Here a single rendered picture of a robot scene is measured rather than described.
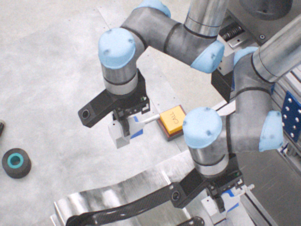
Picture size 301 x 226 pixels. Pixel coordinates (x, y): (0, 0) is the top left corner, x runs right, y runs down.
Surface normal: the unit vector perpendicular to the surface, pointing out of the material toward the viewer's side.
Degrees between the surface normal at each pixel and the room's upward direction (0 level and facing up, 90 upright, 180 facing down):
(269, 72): 78
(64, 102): 0
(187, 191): 40
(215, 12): 68
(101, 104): 30
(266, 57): 62
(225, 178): 12
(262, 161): 0
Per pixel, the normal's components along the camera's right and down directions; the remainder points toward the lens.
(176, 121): -0.04, -0.51
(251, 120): -0.26, -0.54
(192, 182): -0.65, -0.25
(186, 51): -0.48, 0.36
